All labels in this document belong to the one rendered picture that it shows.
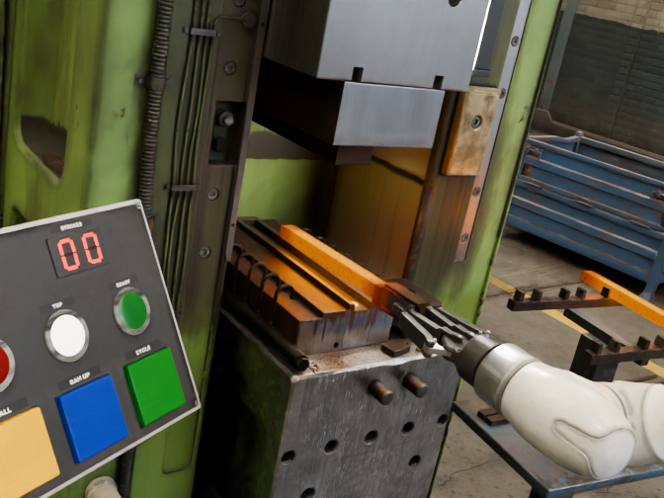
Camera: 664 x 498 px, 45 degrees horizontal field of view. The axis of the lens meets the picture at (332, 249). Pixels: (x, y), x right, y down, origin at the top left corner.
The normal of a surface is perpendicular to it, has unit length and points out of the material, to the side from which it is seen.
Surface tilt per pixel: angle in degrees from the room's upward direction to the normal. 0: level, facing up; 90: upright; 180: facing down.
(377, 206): 90
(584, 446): 77
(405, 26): 90
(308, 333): 90
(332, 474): 90
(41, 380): 60
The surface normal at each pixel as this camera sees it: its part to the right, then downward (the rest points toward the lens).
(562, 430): -0.63, -0.14
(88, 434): 0.83, -0.18
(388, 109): 0.56, 0.37
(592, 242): -0.72, 0.10
